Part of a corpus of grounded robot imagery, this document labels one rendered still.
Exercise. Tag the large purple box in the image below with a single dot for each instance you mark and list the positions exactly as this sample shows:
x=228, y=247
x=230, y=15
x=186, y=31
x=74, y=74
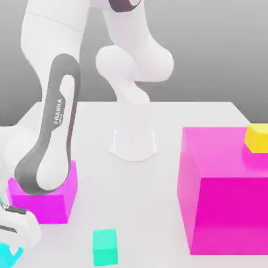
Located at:
x=52, y=209

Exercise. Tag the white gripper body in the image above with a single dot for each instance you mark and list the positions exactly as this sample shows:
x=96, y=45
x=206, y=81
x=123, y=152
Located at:
x=25, y=230

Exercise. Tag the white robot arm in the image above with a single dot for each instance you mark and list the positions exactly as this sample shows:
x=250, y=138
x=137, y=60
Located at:
x=52, y=41

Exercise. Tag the large pink box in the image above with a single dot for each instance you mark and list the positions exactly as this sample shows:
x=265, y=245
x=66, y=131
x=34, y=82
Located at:
x=226, y=209

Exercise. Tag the small yellow cube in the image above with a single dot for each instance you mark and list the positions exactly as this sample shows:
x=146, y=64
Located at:
x=258, y=139

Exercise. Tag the small green cube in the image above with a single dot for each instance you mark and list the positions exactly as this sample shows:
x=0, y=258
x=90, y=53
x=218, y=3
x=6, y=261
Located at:
x=104, y=250

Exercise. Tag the small cyan cube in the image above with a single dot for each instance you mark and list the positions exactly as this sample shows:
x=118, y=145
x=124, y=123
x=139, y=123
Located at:
x=5, y=259

